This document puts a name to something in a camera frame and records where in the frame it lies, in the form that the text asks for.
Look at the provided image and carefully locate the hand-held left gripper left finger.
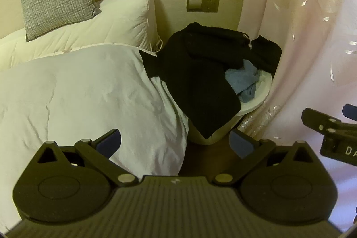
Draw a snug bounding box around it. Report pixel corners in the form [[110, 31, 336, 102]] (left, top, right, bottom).
[[36, 129, 140, 188]]

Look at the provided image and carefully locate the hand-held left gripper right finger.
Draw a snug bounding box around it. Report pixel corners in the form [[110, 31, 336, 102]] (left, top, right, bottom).
[[213, 129, 321, 188]]

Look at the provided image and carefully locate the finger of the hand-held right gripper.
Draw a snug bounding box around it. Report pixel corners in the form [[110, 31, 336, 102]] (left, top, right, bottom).
[[302, 108, 357, 136], [342, 103, 357, 119]]

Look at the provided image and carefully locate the white laundry basket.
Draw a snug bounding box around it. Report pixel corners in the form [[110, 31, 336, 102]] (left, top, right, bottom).
[[164, 71, 272, 146]]

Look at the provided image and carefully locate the black garment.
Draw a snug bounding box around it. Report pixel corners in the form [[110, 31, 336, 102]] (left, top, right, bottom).
[[139, 22, 251, 141]]

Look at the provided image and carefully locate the white duvet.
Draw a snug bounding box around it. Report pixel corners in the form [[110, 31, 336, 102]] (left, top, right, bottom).
[[0, 43, 190, 227]]

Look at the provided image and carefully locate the grey-blue garment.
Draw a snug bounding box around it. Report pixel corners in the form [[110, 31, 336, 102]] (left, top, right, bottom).
[[224, 60, 264, 103]]

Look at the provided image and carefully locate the pink patterned curtain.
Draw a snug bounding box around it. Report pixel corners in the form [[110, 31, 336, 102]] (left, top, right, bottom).
[[237, 0, 357, 191]]

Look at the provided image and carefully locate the black cloth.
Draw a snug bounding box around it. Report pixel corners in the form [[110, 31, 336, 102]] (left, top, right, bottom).
[[249, 35, 283, 76]]

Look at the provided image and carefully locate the white pillow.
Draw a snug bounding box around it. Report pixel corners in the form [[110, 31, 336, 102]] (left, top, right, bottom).
[[0, 0, 161, 70]]

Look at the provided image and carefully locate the beige wall socket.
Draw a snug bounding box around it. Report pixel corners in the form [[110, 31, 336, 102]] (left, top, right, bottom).
[[205, 0, 220, 13]]

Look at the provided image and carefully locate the beige wall switch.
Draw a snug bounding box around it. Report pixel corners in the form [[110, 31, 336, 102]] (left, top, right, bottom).
[[186, 0, 206, 12]]

